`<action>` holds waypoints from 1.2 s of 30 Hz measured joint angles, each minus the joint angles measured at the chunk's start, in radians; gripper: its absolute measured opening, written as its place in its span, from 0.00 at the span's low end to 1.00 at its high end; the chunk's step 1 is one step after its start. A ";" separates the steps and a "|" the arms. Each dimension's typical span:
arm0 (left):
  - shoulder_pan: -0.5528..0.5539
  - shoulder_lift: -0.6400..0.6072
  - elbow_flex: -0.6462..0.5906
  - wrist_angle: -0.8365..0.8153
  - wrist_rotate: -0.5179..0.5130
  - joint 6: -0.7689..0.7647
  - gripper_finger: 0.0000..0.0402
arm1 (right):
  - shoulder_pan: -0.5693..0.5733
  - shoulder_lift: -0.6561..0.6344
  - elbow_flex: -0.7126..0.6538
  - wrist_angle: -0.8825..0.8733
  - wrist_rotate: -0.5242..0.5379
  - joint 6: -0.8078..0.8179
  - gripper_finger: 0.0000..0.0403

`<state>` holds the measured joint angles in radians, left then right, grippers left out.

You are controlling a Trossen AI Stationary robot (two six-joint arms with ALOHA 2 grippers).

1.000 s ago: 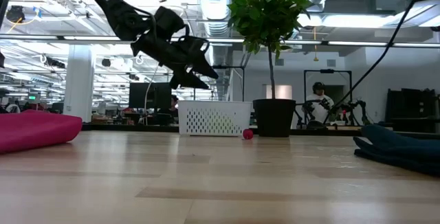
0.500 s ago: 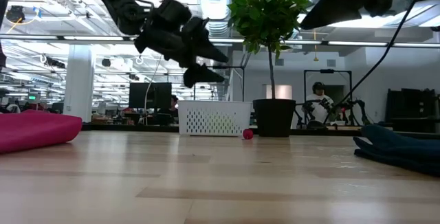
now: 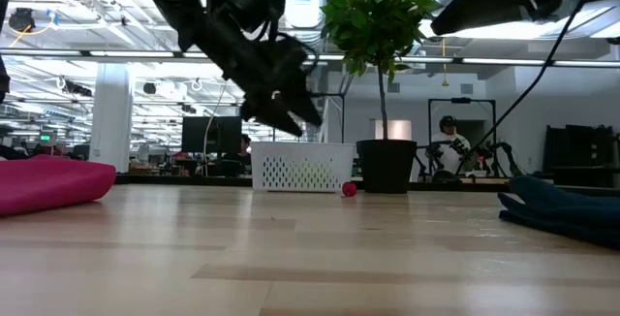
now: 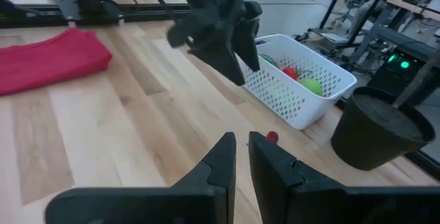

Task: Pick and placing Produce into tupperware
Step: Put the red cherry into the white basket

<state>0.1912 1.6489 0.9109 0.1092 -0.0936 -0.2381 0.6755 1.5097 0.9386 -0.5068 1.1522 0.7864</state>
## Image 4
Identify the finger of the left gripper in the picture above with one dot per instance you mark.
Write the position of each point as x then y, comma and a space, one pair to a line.
220, 55
247, 45

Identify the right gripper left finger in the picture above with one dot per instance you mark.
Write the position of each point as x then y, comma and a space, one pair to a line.
192, 203

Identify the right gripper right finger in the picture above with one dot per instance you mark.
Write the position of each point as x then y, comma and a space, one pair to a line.
292, 200

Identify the striped green toy watermelon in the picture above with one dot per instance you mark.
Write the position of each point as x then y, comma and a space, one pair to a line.
269, 59

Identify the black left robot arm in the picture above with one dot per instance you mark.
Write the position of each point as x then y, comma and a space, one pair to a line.
89, 0

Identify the red toy strawberry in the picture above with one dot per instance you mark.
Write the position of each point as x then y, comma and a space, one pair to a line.
290, 73

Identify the red toy cherry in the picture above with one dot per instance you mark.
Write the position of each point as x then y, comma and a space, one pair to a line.
272, 136

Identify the white perforated plastic basket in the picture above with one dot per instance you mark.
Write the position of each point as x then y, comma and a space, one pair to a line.
285, 103

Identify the grey office chair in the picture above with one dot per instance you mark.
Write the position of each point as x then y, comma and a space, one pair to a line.
343, 31

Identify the green plant in black pot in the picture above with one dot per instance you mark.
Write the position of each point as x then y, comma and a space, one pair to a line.
371, 138

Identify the black computer with green light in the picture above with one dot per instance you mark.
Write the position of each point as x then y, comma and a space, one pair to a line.
402, 66

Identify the wooden background desk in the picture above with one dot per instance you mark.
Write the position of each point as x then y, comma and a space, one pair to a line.
412, 7

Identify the folded red cloth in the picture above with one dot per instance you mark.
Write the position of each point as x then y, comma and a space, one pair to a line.
44, 62

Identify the black aluminium table frame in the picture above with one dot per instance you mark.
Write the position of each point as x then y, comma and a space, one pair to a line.
34, 14

